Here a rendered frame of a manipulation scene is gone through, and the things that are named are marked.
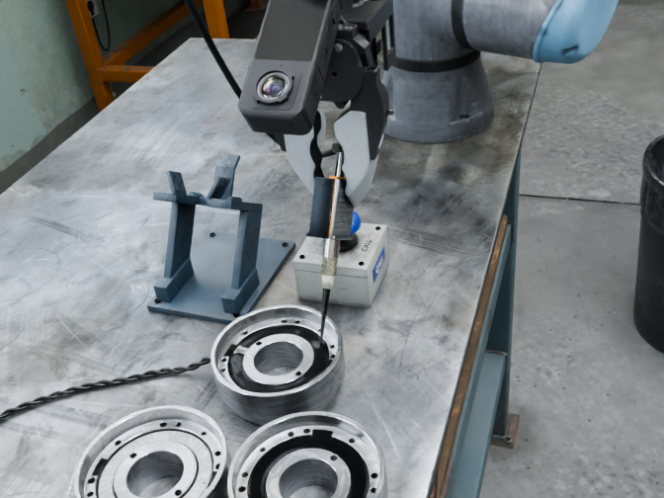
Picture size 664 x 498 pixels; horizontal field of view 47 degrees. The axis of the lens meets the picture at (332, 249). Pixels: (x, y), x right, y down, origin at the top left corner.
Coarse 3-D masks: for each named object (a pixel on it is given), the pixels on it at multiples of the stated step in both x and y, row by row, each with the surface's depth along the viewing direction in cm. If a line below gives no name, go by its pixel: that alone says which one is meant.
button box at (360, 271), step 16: (368, 224) 73; (304, 240) 72; (320, 240) 71; (352, 240) 70; (368, 240) 71; (384, 240) 72; (304, 256) 70; (320, 256) 69; (352, 256) 69; (368, 256) 69; (384, 256) 73; (304, 272) 70; (320, 272) 69; (352, 272) 68; (368, 272) 68; (384, 272) 73; (304, 288) 71; (320, 288) 70; (336, 288) 70; (352, 288) 69; (368, 288) 68; (352, 304) 70; (368, 304) 70
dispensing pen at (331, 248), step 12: (336, 144) 61; (336, 156) 61; (336, 168) 61; (324, 180) 59; (324, 192) 59; (312, 204) 60; (324, 204) 59; (312, 216) 60; (324, 216) 60; (312, 228) 60; (324, 228) 60; (324, 240) 61; (336, 240) 61; (324, 252) 61; (336, 252) 61; (324, 264) 61; (336, 264) 62; (324, 276) 61; (324, 288) 61; (324, 300) 62; (324, 312) 62; (324, 324) 62
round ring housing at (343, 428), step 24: (264, 432) 54; (288, 432) 55; (336, 432) 55; (360, 432) 53; (240, 456) 52; (288, 456) 53; (312, 456) 53; (336, 456) 53; (240, 480) 52; (288, 480) 53; (312, 480) 54; (336, 480) 53; (384, 480) 50
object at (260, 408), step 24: (264, 312) 65; (288, 312) 65; (312, 312) 64; (240, 336) 64; (288, 336) 63; (336, 336) 62; (216, 360) 61; (264, 360) 63; (288, 360) 64; (312, 360) 61; (336, 360) 59; (216, 384) 60; (312, 384) 57; (336, 384) 60; (240, 408) 58; (264, 408) 57; (288, 408) 57; (312, 408) 58
